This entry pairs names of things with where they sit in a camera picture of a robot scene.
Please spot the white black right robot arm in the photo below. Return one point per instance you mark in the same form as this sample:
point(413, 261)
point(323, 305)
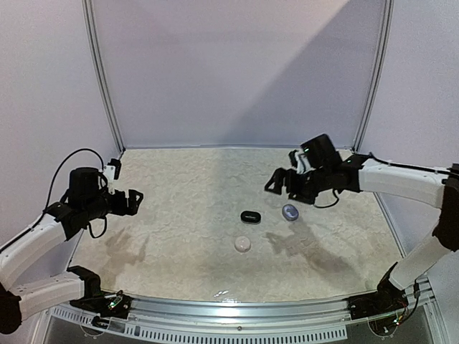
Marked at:
point(317, 166)

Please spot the aluminium left corner post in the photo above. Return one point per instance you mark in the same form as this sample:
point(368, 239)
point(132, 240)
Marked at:
point(100, 74)

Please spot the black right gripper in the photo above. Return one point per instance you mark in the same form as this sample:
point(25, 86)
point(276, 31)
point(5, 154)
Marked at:
point(293, 183)

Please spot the aluminium front rail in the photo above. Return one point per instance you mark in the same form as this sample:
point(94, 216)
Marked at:
point(422, 326)

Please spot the aluminium corner post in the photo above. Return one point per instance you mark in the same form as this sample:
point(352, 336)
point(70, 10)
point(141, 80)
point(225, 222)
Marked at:
point(100, 74)
point(377, 67)

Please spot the aluminium right corner post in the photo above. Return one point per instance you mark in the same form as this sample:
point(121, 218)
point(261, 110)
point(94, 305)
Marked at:
point(377, 67)

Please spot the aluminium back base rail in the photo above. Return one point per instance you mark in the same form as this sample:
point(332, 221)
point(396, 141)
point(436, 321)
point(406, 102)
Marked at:
point(268, 146)

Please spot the perforated white front panel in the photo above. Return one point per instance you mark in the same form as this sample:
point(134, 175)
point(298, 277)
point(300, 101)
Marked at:
point(157, 330)

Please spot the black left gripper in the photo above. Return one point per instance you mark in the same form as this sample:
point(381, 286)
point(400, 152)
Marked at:
point(121, 208)

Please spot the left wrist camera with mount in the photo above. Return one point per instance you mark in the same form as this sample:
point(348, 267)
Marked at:
point(111, 172)

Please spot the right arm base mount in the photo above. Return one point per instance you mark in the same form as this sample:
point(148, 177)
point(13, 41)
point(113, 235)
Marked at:
point(386, 298)

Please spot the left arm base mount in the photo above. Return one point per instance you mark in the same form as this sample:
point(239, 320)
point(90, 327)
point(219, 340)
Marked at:
point(108, 305)

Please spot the blue-grey oval charging case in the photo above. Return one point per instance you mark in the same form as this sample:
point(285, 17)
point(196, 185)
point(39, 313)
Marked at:
point(290, 213)

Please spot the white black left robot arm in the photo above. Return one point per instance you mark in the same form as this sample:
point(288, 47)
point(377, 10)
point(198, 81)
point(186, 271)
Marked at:
point(90, 196)

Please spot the pink round charging case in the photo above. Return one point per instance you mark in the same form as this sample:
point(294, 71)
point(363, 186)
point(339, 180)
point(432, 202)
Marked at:
point(242, 244)

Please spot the black earbud charging case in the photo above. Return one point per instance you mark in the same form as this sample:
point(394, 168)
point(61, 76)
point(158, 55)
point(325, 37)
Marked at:
point(250, 217)

